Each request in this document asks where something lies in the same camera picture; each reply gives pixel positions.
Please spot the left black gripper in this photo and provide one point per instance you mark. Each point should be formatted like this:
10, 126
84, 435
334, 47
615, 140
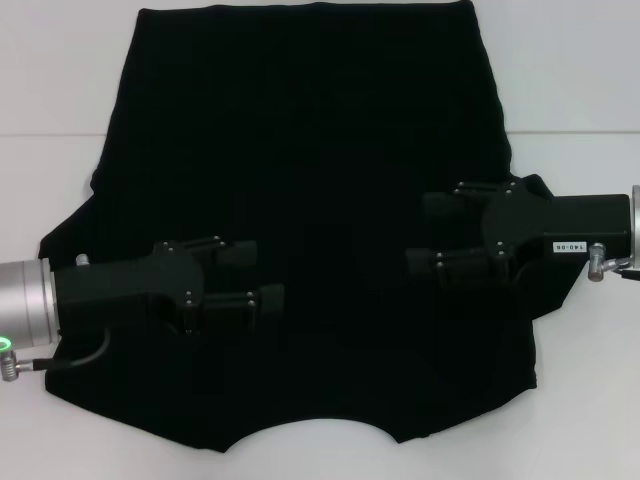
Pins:
125, 290

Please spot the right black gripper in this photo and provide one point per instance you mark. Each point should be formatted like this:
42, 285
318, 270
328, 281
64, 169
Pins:
575, 215

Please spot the black t-shirt with white print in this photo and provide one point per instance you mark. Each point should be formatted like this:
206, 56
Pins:
310, 125

